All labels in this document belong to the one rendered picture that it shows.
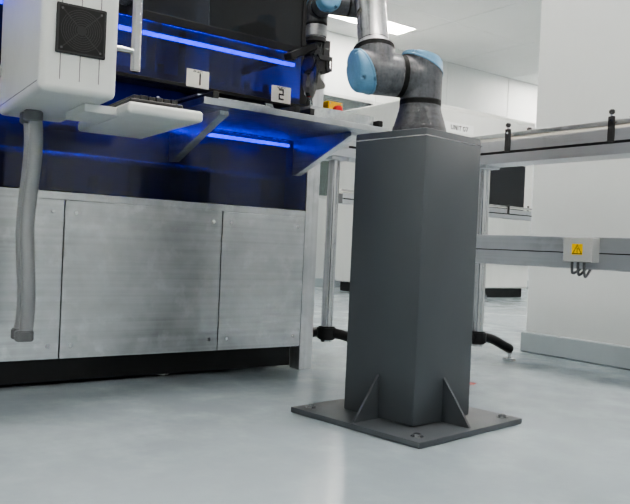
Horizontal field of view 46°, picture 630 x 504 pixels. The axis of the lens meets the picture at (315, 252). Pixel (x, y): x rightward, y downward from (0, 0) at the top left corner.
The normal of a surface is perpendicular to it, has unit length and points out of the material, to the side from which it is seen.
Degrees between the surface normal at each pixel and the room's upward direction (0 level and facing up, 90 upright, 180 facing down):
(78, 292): 90
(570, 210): 90
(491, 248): 90
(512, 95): 90
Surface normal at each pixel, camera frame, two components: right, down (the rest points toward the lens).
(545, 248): -0.80, -0.03
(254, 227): 0.59, 0.04
